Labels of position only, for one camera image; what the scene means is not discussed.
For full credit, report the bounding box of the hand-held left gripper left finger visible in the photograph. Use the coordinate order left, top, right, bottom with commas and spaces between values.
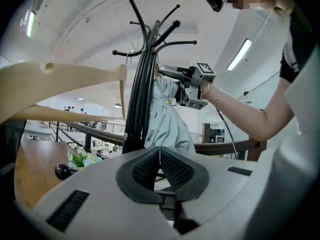
33, 146, 181, 240

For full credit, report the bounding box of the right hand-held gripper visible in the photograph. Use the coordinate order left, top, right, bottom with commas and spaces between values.
158, 62, 217, 110

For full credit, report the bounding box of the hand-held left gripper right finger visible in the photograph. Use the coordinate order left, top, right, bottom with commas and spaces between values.
161, 146, 258, 226

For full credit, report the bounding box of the black metal coat rack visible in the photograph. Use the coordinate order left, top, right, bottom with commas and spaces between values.
54, 0, 198, 182

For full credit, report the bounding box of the light blue umbrella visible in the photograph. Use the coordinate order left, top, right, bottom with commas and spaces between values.
144, 66, 196, 154

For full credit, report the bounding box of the person's right forearm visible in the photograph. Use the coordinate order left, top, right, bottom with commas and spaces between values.
199, 80, 296, 141

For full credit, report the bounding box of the potted white flower plant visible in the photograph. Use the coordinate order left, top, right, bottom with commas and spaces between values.
67, 147, 103, 170

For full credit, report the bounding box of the dark railing with brown handrail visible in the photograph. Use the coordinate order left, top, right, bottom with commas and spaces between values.
48, 120, 261, 160

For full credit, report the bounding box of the long fluorescent light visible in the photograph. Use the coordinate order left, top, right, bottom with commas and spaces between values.
226, 38, 253, 72
26, 10, 36, 39

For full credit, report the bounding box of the brown wooden desk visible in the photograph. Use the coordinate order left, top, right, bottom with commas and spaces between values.
14, 140, 83, 210

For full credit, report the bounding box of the person's black white shirt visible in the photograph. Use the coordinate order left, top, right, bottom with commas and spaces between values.
272, 0, 317, 84

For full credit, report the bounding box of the cream wooden clothes hanger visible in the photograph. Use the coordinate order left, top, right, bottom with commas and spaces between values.
0, 60, 128, 125

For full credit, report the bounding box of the brown wooden newel post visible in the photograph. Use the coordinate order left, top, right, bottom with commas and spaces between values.
247, 137, 267, 162
202, 123, 212, 144

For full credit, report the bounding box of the black cable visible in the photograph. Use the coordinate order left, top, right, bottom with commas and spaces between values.
215, 106, 240, 160

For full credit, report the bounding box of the pink beaded bracelet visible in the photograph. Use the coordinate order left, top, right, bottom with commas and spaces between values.
213, 90, 224, 108

